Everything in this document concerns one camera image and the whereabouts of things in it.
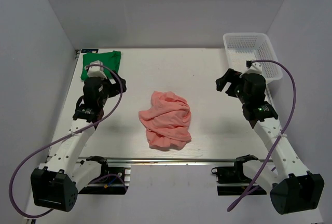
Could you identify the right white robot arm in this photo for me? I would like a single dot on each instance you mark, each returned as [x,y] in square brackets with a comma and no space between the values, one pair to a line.
[291,187]

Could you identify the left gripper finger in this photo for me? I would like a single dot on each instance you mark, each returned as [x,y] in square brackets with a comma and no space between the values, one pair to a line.
[116,78]
[121,87]

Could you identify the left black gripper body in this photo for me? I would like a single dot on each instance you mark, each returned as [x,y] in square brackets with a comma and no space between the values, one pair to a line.
[110,90]

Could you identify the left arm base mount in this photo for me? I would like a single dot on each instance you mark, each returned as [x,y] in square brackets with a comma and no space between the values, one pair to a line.
[114,180]

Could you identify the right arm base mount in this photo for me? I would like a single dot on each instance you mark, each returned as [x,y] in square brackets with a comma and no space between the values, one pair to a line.
[233,180]

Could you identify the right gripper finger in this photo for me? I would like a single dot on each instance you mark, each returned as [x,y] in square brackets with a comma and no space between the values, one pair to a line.
[230,75]
[221,83]

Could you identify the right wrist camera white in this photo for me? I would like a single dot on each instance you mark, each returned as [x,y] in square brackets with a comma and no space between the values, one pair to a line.
[253,68]

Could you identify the folded green t-shirt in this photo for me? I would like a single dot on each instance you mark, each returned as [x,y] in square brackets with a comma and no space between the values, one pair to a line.
[109,59]

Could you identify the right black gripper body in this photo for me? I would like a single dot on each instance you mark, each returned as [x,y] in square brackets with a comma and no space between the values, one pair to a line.
[238,86]

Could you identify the white plastic basket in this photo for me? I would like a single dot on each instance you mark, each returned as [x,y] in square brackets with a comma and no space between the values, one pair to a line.
[242,47]

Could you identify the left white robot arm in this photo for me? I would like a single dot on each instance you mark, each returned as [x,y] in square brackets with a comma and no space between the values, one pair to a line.
[56,184]

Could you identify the blue label sticker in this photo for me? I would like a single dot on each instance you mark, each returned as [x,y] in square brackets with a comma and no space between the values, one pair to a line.
[89,50]

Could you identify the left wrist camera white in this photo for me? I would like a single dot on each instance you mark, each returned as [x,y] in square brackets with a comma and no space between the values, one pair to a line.
[95,69]

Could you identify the pink t-shirt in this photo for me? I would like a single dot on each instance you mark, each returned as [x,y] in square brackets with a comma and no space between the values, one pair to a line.
[167,121]

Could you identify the aluminium table edge rail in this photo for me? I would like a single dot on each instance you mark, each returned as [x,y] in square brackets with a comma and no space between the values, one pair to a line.
[167,160]

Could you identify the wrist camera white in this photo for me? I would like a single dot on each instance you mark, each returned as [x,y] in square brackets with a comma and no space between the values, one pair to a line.
[253,68]
[95,69]

